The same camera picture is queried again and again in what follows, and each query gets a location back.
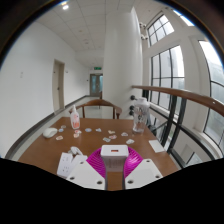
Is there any small grid window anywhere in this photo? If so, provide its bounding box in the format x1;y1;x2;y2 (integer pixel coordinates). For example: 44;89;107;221
146;13;175;47

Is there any white paper card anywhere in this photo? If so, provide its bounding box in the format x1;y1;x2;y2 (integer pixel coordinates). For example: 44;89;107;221
148;139;166;154

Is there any clear pump bottle, orange label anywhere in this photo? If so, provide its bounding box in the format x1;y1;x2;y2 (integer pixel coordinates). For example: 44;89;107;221
69;104;81;130

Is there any wooden handrail with black balusters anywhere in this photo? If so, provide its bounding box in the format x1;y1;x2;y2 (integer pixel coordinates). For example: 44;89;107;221
131;84;224;168

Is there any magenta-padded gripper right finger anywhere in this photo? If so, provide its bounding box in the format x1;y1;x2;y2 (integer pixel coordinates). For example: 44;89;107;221
123;146;164;191

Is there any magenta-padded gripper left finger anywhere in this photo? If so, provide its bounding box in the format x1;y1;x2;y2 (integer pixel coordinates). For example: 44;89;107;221
65;147;108;192

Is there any white power strip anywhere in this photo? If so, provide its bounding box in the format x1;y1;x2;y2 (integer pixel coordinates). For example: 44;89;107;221
56;151;88;179

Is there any tall grid window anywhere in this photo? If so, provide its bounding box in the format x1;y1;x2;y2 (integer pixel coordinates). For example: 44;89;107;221
149;44;186;111

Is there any wooden chair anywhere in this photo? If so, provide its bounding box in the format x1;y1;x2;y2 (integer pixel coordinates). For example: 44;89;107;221
75;98;123;120

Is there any large curved window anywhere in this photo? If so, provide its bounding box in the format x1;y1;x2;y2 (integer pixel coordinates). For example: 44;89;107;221
199;39;224;154

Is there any clear shaker bottle, white lid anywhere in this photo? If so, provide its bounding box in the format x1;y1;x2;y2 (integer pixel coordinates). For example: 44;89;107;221
132;97;151;135

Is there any glass double door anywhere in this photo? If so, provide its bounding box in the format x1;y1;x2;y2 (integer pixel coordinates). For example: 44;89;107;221
89;73;104;98

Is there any white charger block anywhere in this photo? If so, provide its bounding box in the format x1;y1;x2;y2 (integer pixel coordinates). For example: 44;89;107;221
100;144;130;173

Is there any white side door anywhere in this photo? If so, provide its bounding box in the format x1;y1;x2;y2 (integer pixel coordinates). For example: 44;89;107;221
52;59;66;114

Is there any coiled white cable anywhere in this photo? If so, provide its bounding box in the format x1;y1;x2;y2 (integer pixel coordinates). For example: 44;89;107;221
68;146;84;157

